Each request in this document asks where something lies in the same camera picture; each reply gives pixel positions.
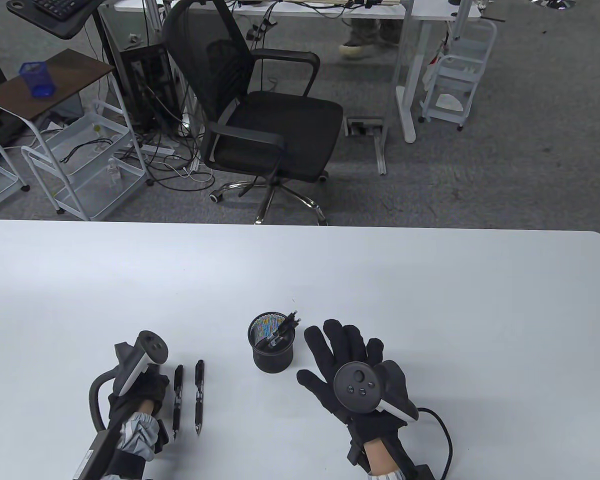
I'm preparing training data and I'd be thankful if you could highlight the person's right hand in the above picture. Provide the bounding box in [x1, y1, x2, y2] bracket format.
[297, 319, 408, 447]

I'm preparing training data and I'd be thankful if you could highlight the person's left hand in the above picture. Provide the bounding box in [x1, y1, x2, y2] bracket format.
[107, 364, 171, 422]

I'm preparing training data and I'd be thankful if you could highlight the person's right forearm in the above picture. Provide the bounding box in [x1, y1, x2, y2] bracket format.
[362, 440, 401, 480]

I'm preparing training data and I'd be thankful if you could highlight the grey handheld controller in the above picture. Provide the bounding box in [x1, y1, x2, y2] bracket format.
[333, 360, 420, 423]
[90, 330, 170, 433]

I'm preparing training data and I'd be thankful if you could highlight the black mesh pen holder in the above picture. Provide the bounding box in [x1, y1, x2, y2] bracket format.
[248, 312, 296, 374]

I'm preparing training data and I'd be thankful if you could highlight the grey floor socket box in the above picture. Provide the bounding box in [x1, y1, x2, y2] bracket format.
[343, 116, 385, 138]

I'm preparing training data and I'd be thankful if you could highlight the black mesh office chair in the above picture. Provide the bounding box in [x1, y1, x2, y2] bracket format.
[161, 0, 345, 227]

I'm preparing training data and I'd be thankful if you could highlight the white power strip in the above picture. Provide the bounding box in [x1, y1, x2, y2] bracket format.
[128, 144, 177, 157]

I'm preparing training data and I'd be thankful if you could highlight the small white rolling cart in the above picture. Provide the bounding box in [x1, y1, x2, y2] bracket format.
[418, 18, 499, 132]

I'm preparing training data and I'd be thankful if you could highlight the black computer tower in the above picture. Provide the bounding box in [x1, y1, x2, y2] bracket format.
[116, 43, 182, 135]

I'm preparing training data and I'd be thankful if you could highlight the white cart with brown top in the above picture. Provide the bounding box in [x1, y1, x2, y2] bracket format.
[0, 48, 153, 222]

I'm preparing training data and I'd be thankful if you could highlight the blue mesh pen cup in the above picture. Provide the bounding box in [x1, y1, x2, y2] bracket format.
[19, 61, 57, 99]

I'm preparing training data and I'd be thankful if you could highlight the white office desk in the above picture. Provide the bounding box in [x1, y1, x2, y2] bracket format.
[100, 0, 482, 176]

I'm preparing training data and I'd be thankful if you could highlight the black keyboard stand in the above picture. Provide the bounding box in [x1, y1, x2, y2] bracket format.
[6, 0, 106, 41]

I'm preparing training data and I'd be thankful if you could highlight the black keyboard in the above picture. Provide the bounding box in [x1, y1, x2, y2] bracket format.
[33, 0, 95, 21]

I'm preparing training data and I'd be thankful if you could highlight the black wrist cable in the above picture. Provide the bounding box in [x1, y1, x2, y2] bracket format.
[416, 408, 455, 480]

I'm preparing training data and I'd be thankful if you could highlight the tangle of floor cables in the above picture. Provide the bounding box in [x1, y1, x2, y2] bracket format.
[120, 120, 216, 191]

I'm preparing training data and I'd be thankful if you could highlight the black cord in cart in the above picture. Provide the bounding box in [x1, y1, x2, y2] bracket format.
[59, 138, 115, 165]

